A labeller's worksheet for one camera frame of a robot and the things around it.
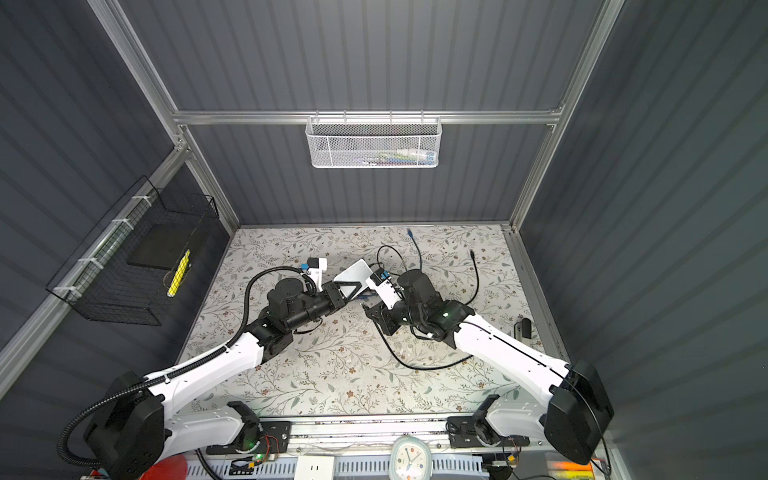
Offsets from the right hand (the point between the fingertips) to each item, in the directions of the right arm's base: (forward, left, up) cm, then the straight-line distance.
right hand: (372, 314), depth 75 cm
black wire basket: (+7, +59, +12) cm, 60 cm away
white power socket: (-31, +13, -14) cm, 36 cm away
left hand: (+5, +3, +5) cm, 8 cm away
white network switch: (+9, +4, +6) cm, 11 cm away
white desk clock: (-29, -9, -16) cm, 34 cm away
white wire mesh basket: (+79, +3, +3) cm, 79 cm away
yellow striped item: (+6, +46, +12) cm, 48 cm away
